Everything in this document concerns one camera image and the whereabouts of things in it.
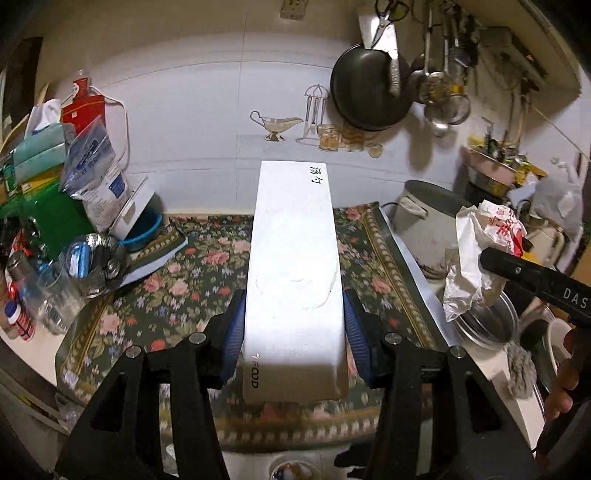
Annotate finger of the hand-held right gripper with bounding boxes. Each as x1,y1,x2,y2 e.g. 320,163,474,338
478,246,556,302

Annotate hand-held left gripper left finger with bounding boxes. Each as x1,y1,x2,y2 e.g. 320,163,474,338
55,288,249,480

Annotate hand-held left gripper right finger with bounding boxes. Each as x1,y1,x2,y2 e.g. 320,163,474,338
342,288,539,480

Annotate white and red wrapper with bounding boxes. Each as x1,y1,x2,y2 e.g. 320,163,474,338
442,200,528,324

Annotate long white carton box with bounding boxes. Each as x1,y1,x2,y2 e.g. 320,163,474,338
241,159,350,405

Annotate person's right hand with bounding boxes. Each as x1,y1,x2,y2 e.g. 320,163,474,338
544,328,591,422

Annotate cream jug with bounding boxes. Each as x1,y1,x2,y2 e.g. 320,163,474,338
525,216,570,271

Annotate steel pot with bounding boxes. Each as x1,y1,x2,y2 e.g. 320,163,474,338
454,290,521,352

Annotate floral tablecloth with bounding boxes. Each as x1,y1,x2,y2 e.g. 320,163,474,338
55,202,459,454

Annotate white plastic bag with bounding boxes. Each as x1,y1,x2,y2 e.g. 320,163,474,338
531,174,585,241

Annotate white enamel pot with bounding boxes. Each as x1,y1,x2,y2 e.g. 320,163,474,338
396,180,474,269

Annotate pink basin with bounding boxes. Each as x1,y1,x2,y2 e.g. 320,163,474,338
465,147,519,195

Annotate blue plastic basket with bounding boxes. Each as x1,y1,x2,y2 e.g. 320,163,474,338
121,208,163,252

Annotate aluminium foil container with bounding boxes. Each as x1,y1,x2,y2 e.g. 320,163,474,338
59,233,129,299

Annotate clear drinking glass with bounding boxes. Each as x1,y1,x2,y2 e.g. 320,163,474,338
36,262,87,336

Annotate blue and white bag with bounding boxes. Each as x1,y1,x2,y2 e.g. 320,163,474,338
59,117,136,232

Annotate small red-labelled bottle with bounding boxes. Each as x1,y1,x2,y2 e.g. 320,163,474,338
4,294,37,341

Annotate metal ladle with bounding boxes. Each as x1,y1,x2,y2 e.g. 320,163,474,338
410,9,446,104

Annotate green plastic container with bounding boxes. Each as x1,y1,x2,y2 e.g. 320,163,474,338
0,182,95,261

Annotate small metal can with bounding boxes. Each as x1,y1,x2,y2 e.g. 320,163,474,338
6,251,32,283

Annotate black wok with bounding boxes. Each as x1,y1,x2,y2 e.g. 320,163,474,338
329,43,414,133

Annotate green tissue packs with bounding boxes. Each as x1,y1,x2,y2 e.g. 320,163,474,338
10,99,78,183

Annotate steel cleaver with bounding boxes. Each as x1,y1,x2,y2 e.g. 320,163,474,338
357,14,403,96

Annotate red hanging package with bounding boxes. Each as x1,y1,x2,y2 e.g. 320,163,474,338
61,78,108,136

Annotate grey wall-mounted box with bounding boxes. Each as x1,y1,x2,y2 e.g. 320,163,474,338
479,25,551,89

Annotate white cable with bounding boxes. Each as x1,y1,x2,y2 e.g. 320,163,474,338
89,84,131,168

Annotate black-handled scissors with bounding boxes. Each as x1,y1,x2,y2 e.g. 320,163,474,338
368,0,411,48

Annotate wall power outlet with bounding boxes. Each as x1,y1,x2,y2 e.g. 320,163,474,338
281,0,311,20

